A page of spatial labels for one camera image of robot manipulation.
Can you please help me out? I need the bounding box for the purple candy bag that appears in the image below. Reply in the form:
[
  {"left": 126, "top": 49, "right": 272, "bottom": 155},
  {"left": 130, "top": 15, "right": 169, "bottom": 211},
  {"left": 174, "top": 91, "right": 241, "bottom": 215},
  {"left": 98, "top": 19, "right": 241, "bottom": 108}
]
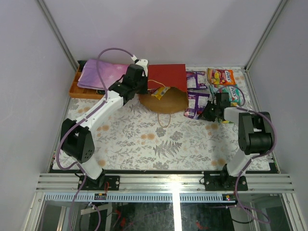
[
  {"left": 184, "top": 91, "right": 210, "bottom": 119},
  {"left": 186, "top": 72, "right": 208, "bottom": 90}
]

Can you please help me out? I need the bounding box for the green yellow candy bag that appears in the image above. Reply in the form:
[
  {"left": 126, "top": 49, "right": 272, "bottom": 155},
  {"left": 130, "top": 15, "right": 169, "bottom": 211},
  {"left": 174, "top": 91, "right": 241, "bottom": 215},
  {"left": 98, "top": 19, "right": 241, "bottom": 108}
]
[{"left": 219, "top": 103, "right": 240, "bottom": 124}]

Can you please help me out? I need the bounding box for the teal Fox's mint candy bag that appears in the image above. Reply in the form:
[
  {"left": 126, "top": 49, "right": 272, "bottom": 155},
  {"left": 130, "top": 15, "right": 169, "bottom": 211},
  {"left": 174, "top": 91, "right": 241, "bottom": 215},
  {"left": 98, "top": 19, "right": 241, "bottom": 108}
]
[{"left": 209, "top": 84, "right": 242, "bottom": 104}]

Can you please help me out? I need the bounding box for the yellow snack packet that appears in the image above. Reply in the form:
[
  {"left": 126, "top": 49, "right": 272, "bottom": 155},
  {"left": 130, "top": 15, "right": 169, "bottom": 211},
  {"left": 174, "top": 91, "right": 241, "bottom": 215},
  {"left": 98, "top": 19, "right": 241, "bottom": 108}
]
[{"left": 151, "top": 87, "right": 170, "bottom": 100}]

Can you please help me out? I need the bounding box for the orange Fox's fruits candy bag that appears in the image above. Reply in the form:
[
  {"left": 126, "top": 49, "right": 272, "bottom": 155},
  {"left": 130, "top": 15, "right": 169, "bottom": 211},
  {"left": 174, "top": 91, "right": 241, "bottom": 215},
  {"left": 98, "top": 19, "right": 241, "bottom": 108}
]
[{"left": 207, "top": 68, "right": 236, "bottom": 85}]

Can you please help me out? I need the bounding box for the red brown paper bag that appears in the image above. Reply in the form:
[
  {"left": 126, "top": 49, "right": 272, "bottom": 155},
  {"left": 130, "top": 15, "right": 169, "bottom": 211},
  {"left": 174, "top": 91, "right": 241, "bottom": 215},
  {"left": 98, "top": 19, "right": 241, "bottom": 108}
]
[{"left": 139, "top": 64, "right": 188, "bottom": 128}]

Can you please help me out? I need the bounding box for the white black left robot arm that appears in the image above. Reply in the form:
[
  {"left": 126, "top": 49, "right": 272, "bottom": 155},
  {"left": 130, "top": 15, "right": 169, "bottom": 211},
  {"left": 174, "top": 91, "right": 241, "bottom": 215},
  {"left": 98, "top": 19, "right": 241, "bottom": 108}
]
[{"left": 56, "top": 59, "right": 148, "bottom": 190}]

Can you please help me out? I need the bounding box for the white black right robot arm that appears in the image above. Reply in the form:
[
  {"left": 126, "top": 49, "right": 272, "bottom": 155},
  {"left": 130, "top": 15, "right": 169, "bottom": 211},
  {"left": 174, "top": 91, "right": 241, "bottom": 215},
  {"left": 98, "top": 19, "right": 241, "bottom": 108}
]
[{"left": 198, "top": 92, "right": 277, "bottom": 192}]

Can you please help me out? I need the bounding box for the pink purple folded cloth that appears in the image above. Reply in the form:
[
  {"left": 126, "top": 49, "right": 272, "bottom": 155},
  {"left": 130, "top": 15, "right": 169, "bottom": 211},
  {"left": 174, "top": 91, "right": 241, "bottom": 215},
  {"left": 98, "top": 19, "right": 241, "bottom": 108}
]
[{"left": 77, "top": 59, "right": 128, "bottom": 90}]

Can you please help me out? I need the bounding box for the wooden tray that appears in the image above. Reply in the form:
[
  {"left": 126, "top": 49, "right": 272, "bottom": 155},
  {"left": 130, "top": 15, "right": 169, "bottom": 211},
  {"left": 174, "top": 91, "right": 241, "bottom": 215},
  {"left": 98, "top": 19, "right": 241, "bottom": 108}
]
[{"left": 69, "top": 65, "right": 103, "bottom": 100}]

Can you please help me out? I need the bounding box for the left aluminium frame post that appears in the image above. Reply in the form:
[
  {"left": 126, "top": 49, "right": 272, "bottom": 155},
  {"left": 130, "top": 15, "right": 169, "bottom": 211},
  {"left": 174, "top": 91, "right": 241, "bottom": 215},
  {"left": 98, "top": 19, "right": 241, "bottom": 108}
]
[{"left": 35, "top": 0, "right": 78, "bottom": 71}]

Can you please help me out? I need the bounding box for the aluminium frame post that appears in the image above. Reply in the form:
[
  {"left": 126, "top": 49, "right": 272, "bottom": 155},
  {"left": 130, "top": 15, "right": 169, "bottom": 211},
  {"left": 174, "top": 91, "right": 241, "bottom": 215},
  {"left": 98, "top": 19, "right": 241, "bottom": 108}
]
[
  {"left": 35, "top": 0, "right": 78, "bottom": 71},
  {"left": 244, "top": 0, "right": 289, "bottom": 71}
]

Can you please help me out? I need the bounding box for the right aluminium frame post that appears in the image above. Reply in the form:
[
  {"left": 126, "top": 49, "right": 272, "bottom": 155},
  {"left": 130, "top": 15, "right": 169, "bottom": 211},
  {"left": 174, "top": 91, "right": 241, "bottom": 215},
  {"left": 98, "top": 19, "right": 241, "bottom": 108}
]
[{"left": 244, "top": 0, "right": 289, "bottom": 71}]

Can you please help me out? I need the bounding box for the aluminium front rail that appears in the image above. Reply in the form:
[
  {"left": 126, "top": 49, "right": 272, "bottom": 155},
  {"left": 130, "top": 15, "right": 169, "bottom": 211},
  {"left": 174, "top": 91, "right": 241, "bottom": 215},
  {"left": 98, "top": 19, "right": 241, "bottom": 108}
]
[{"left": 36, "top": 173, "right": 295, "bottom": 194}]

